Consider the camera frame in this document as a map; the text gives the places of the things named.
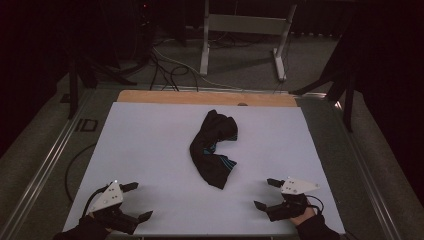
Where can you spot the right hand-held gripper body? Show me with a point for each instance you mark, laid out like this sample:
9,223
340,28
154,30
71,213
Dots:
293,201

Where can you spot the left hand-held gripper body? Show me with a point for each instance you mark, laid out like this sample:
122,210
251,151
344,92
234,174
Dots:
110,198

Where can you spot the person's right hand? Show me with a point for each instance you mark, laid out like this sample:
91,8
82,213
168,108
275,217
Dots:
303,217

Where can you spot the person's left hand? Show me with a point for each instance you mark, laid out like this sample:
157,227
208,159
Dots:
91,217

